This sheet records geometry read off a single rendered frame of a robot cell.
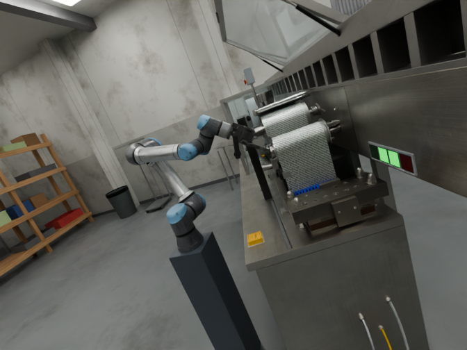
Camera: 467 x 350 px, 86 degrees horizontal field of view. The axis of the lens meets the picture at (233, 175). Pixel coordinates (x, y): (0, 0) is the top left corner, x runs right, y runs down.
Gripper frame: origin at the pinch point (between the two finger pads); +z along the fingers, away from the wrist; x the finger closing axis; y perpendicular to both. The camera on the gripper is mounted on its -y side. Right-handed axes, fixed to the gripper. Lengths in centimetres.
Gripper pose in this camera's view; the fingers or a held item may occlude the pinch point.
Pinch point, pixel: (265, 149)
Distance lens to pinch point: 125.0
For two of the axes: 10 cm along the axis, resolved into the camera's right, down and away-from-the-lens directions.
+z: 9.4, 3.3, 0.9
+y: 3.4, -9.0, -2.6
